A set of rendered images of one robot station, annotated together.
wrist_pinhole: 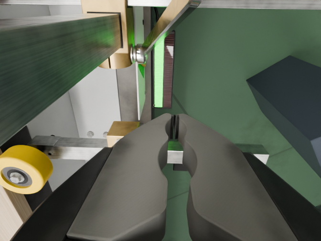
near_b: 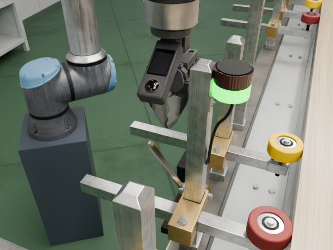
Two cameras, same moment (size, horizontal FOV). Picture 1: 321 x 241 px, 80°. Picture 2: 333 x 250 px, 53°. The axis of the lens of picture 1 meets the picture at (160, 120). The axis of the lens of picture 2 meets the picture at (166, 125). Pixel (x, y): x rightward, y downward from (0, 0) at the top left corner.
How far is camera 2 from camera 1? 0.57 m
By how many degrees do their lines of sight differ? 28
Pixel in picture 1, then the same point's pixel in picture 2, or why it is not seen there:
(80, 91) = not seen: hidden behind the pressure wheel
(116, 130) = (218, 160)
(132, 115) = (217, 185)
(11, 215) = (312, 123)
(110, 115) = (245, 200)
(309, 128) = (81, 152)
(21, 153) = (277, 154)
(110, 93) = (237, 217)
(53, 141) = (269, 166)
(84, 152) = (247, 153)
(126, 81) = (211, 209)
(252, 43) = not seen: outside the picture
